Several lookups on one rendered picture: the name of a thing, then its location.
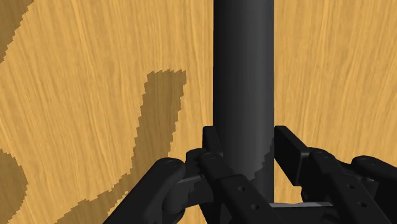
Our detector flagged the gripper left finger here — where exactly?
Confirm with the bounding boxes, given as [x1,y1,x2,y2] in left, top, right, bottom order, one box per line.
[103,125,279,224]

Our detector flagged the black cylinder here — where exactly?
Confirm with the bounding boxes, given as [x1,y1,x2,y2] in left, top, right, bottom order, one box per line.
[212,0,275,204]

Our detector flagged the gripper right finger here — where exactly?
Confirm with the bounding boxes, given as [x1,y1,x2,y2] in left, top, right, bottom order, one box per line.
[274,125,397,224]

